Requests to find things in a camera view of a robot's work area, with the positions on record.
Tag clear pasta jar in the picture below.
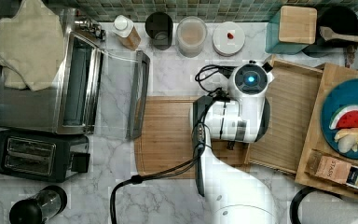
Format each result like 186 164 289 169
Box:
176 16 208 58

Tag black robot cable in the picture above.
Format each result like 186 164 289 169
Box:
109 63 239 224

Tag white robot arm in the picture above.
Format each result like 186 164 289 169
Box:
189 61 277 224

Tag beige toy fruit pieces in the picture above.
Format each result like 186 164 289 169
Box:
334 128 358 153

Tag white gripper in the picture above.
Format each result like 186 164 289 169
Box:
227 141 236 150

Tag orange bottle white cap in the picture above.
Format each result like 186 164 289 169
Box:
113 15 141 50

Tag wooden spoon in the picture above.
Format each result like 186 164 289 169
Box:
320 26 358 43

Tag black paper towel stand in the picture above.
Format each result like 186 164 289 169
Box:
288 187 341 224

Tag bamboo cutting board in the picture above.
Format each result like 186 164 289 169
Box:
133 95 252 180

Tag black two-slot toaster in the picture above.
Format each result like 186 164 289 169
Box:
0 130 90 183

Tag toy watermelon slice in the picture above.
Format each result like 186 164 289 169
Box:
329 105 358 130

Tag beige folded towel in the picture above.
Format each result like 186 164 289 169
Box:
0 0 64 91

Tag dark grey cup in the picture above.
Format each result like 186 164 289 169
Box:
145 12 173 50

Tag blue plate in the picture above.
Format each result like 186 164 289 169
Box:
321 78 358 160

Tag black coffee grinder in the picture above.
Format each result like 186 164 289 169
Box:
9 185 67 224

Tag bamboo drawer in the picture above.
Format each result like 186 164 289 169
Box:
245 55 323 174

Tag wooden tea bag holder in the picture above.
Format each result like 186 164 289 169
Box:
308 150 346 186

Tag black utensil holder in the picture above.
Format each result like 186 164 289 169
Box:
302 6 358 58

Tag teal canister bamboo lid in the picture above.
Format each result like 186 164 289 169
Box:
265 6 317 55

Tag stainless toaster oven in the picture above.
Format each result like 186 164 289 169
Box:
0 20 150 140

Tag paper towel roll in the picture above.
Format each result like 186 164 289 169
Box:
298 191 358 224

